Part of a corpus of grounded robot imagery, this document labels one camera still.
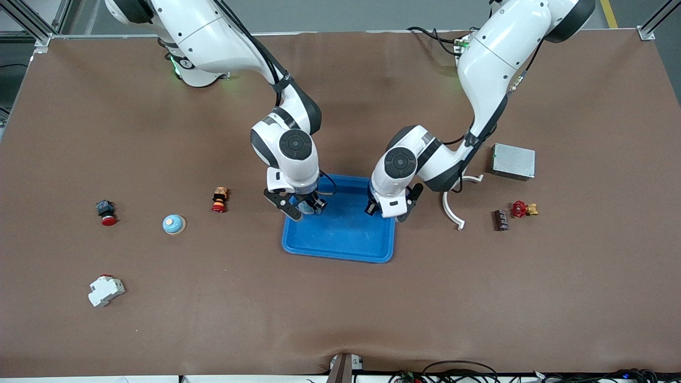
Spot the blue plastic tray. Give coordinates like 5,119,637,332
281,173,398,264

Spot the white curved plastic clamp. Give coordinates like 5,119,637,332
442,174,485,231

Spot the brown table cover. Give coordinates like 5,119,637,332
0,29,681,378

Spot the silver metal box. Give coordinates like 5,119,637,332
491,143,536,182

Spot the red emergency stop button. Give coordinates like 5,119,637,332
96,199,118,227

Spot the white circuit breaker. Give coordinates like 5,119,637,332
88,274,126,308

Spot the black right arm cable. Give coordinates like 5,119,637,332
213,0,337,197

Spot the black looped cable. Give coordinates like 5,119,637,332
423,360,499,383

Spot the black left arm base cable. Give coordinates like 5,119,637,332
407,26,469,56

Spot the aluminium frame post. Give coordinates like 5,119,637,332
11,0,72,54
637,0,674,42

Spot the black cable bundle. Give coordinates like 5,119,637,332
532,368,681,383

